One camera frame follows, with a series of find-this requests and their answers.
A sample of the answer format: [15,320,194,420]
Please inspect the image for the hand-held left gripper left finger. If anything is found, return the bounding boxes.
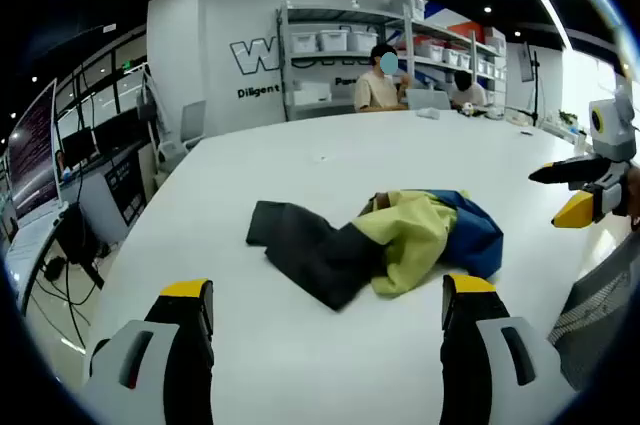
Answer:
[82,278,216,425]

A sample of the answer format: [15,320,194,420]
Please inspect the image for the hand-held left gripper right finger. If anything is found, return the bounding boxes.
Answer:
[439,273,576,425]

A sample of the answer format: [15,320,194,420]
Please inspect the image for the yellow black blue garment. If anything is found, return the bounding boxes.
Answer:
[244,188,505,313]

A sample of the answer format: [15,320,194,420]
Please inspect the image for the black tripod with screen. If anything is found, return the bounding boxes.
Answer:
[516,41,544,128]

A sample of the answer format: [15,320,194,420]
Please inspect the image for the grey mesh office chair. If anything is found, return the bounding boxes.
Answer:
[547,229,640,394]

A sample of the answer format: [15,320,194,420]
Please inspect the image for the silver laptop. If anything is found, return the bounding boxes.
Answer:
[405,88,452,112]

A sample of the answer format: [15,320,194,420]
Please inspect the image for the row of white storage bins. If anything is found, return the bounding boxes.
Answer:
[414,39,506,81]

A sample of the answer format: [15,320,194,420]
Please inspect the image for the large white storage bin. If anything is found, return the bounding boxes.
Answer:
[389,0,427,22]

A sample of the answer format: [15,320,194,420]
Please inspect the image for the white lidded storage bin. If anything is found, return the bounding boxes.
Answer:
[291,32,319,54]
[318,29,348,52]
[347,30,379,52]

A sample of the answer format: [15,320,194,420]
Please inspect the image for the grey white office chair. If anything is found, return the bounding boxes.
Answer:
[157,98,208,166]

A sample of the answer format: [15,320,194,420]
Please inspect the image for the black computer monitor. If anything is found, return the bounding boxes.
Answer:
[59,126,97,169]
[93,107,147,153]

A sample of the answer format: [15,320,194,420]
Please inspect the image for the flat white box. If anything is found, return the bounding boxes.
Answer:
[292,81,333,107]

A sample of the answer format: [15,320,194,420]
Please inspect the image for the large lit computer monitor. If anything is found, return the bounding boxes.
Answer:
[6,78,65,227]

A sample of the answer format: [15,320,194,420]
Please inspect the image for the white equipment stand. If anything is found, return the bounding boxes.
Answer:
[136,62,167,147]

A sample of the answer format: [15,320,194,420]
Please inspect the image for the black floor cables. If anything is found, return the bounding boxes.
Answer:
[29,239,107,347]

